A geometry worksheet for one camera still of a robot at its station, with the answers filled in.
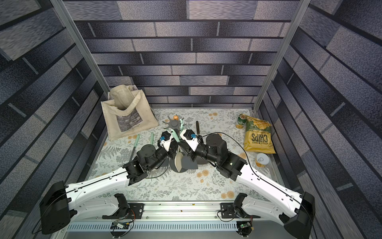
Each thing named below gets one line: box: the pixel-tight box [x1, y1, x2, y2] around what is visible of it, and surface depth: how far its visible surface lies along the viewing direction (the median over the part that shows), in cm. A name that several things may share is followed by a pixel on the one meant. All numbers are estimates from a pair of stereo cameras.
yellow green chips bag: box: [243, 114, 277, 154], surface depth 98 cm
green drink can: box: [237, 113, 247, 126], surface depth 102 cm
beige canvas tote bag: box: [100, 84, 160, 141], surface depth 98 cm
